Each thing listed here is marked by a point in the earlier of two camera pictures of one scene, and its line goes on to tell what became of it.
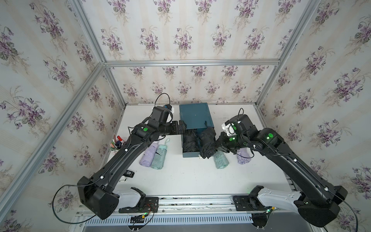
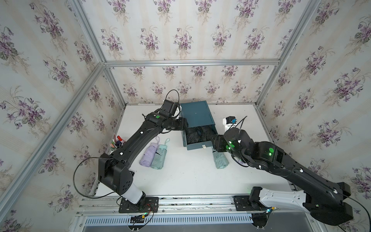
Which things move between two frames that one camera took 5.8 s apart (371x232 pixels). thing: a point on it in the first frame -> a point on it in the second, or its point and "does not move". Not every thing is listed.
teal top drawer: [188, 154] -> [198, 145]
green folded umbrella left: [159, 158] does not move
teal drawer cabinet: [194, 115] does not move
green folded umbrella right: [221, 159] does not move
